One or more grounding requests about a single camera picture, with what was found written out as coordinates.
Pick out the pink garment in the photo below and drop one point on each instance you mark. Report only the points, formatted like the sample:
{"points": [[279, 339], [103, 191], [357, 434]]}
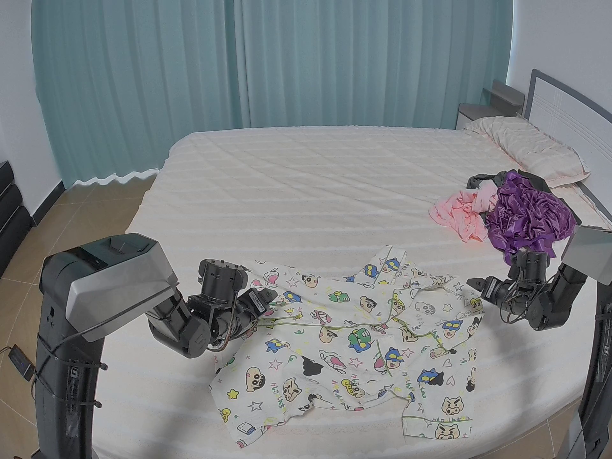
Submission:
{"points": [[459, 213]]}

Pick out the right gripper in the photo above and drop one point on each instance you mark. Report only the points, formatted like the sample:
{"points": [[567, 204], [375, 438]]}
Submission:
{"points": [[499, 294]]}

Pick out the grey bedside table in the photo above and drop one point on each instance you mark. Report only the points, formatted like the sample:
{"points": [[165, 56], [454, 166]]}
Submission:
{"points": [[478, 113]]}

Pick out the black power adapter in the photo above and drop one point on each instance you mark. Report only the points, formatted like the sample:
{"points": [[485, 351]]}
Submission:
{"points": [[21, 364]]}

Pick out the dark grey chest of drawers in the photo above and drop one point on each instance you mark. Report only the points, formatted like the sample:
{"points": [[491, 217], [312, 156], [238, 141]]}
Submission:
{"points": [[12, 208]]}

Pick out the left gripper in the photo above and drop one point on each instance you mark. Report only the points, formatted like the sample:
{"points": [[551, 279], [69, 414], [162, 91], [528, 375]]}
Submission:
{"points": [[239, 323]]}

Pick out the cream pillow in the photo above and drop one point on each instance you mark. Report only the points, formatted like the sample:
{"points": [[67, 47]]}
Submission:
{"points": [[526, 146]]}

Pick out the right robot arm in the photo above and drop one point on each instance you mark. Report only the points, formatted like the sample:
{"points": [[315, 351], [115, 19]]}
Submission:
{"points": [[593, 352]]}

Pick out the blue-green curtain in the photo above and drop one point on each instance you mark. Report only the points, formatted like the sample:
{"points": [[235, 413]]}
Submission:
{"points": [[373, 46], [134, 74]]}

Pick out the purple garment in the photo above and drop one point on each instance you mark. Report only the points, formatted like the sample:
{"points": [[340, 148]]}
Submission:
{"points": [[526, 213]]}

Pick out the dark grey garment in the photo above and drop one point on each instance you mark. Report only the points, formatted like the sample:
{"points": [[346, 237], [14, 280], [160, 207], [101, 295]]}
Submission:
{"points": [[483, 178]]}

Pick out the bed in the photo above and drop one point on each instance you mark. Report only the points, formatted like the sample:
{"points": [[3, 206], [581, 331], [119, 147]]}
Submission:
{"points": [[311, 199]]}

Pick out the white printed pyjama top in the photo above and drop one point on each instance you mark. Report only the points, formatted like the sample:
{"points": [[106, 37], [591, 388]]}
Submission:
{"points": [[334, 352]]}

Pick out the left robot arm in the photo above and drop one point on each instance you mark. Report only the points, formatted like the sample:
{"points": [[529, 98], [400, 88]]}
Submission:
{"points": [[71, 352]]}

